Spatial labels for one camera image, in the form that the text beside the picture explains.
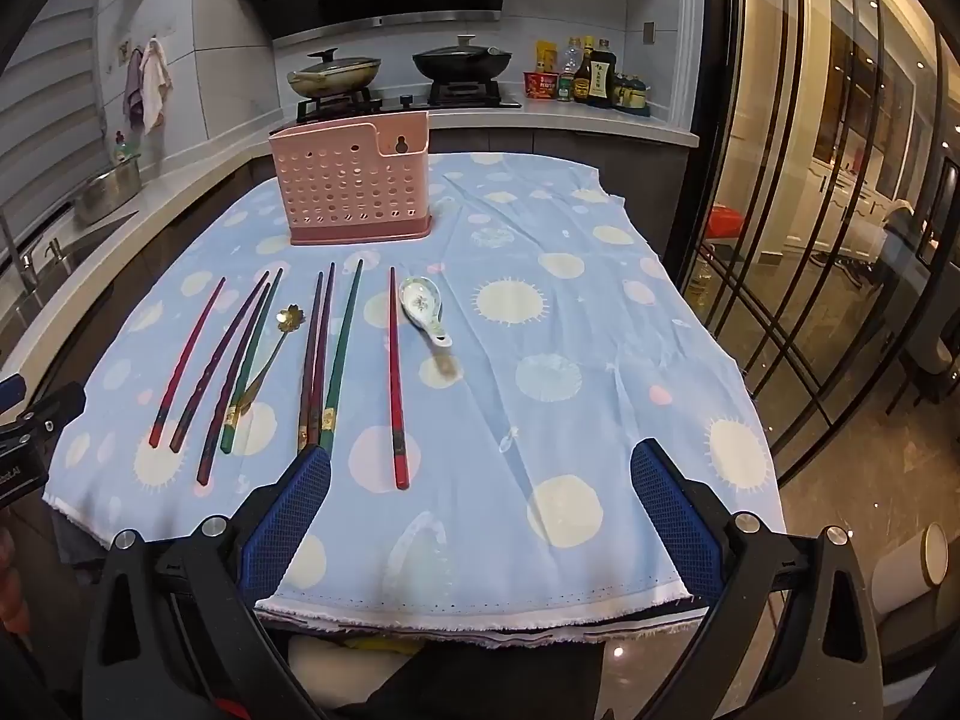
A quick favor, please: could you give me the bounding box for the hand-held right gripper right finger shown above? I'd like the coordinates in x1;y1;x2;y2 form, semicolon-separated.
628;437;886;720

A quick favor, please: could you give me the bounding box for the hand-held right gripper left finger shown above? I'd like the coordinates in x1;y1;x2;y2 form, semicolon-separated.
81;444;332;720

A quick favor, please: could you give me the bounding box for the white ceramic spoon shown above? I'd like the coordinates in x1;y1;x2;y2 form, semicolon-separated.
398;276;455;349

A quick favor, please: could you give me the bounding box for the pink perforated utensil holder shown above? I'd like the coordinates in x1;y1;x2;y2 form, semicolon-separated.
269;110;435;248

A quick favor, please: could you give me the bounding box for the person's left hand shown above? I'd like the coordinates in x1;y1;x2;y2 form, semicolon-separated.
0;525;31;642

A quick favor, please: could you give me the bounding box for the chrome faucet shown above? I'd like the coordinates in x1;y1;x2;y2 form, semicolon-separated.
0;210;40;295

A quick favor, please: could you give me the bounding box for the dark purple chopstick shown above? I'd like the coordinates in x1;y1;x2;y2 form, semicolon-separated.
169;271;270;455
196;283;272;486

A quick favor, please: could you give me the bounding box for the maroon chopstick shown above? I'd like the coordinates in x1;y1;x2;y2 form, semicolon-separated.
297;271;324;455
307;262;337;451

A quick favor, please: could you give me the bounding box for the gold flower spoon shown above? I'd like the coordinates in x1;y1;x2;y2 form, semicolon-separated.
229;305;301;425

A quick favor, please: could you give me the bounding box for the steel colander bowl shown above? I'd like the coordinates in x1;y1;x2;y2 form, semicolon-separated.
73;154;143;226

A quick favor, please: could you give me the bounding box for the white cylindrical bin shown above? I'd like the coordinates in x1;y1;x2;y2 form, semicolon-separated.
872;521;950;617

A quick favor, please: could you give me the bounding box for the blue dotted tablecloth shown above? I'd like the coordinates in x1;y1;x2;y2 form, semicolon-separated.
41;152;787;650

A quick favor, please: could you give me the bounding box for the white window blind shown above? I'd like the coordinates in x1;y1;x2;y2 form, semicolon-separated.
0;0;130;218

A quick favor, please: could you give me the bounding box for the glass sliding door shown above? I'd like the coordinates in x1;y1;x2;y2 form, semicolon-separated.
671;0;960;691

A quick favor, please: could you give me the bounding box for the purple hanging towel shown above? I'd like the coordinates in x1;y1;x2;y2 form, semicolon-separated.
122;47;145;130

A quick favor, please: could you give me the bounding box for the white hanging towel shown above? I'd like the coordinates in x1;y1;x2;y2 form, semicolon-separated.
139;37;174;136

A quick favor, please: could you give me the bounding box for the teal seasoning jar set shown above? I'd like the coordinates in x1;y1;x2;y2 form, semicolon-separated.
613;73;652;117

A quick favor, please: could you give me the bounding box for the beige frying pan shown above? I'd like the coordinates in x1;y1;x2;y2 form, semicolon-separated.
287;64;382;100

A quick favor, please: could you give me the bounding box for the black gas stove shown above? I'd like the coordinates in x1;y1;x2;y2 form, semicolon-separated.
295;85;523;125

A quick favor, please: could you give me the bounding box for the brown sauce bottle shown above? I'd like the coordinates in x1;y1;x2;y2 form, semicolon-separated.
574;36;596;104

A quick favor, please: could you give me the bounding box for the dark soy sauce bottle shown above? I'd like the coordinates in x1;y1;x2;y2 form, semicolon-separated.
587;40;618;107

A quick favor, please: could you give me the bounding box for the glass pan lid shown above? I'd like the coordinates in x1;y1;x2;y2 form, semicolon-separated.
295;49;380;80

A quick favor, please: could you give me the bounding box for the black wok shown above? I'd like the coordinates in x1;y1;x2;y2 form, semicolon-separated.
412;52;515;83

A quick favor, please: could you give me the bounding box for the glass wok lid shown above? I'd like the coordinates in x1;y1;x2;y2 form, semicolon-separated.
414;35;505;62

